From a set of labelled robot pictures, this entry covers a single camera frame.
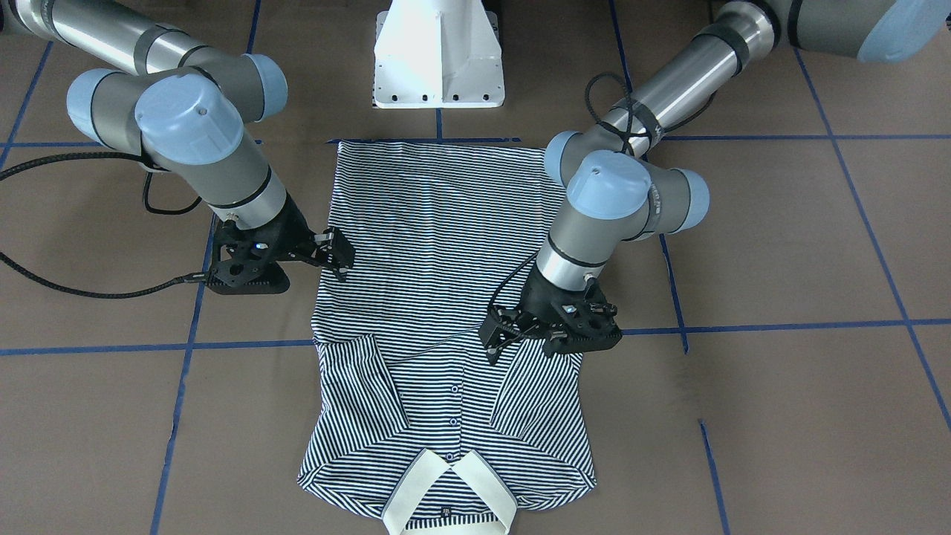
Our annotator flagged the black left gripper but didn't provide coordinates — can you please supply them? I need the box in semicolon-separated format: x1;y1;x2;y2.
478;267;623;365

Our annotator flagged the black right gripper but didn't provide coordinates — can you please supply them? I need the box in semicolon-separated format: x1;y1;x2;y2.
204;197;354;295

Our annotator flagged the navy white striped polo shirt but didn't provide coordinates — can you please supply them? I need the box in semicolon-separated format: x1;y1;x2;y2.
296;142;597;534

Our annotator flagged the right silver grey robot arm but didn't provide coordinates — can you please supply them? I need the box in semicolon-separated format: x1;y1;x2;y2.
2;1;354;296

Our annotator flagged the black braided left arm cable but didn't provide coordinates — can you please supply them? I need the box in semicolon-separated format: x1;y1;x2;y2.
0;152;224;300

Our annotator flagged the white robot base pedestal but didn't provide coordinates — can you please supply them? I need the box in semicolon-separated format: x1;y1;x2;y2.
371;1;506;109

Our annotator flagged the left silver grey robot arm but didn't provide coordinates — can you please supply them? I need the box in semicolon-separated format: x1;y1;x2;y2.
478;1;949;363

